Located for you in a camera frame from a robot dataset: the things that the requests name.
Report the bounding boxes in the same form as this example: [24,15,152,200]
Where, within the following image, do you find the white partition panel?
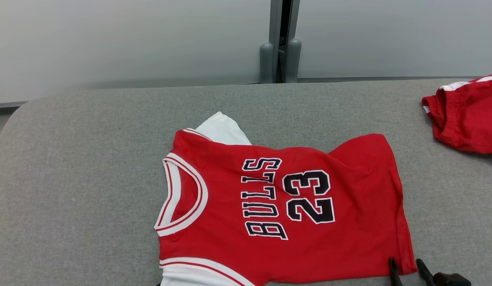
[0,0,271,104]
[298,0,492,79]

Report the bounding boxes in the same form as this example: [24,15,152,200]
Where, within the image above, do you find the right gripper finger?
[389,257,404,286]
[416,259,436,286]

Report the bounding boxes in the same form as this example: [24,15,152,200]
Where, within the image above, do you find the red Bulls jersey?
[154,111,418,286]

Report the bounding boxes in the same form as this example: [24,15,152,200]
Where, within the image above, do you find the red shorts white stripes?
[422,71,492,155]

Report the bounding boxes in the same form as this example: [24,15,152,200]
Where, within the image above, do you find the grey partition post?
[269,0,283,82]
[288,0,301,40]

